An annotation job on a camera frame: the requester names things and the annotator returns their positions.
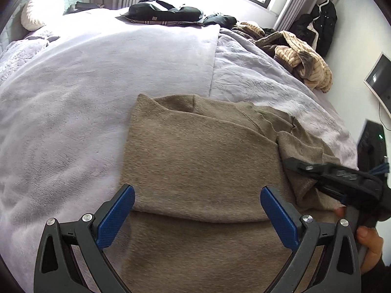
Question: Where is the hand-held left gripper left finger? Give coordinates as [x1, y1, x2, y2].
[33, 185, 136, 293]

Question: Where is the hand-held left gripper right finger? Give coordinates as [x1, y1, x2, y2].
[260, 186, 362, 293]

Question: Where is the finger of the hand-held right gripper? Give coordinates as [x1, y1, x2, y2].
[283, 157, 359, 187]
[315, 182, 350, 205]

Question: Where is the tan knit sweater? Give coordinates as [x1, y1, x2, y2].
[120, 94, 343, 293]

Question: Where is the person's right forearm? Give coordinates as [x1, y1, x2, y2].
[362, 256, 391, 293]

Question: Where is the person's right hand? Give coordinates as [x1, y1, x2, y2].
[334, 207, 385, 280]

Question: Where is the black device with green light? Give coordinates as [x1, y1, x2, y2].
[357, 120, 387, 176]

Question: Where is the beige striped garment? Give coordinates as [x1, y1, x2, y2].
[231, 21, 333, 94]

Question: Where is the light purple plush blanket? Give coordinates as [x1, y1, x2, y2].
[0, 8, 221, 284]

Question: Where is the black hanging jacket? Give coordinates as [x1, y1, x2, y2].
[288, 0, 338, 58]

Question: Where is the black striped-trim garment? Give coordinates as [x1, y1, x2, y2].
[120, 0, 206, 27]

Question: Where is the dark flat item by headboard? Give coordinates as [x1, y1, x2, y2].
[74, 1, 107, 11]

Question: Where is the white round pillow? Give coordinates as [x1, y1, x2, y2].
[21, 0, 65, 31]

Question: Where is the wall-mounted television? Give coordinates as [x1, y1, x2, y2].
[363, 52, 391, 114]

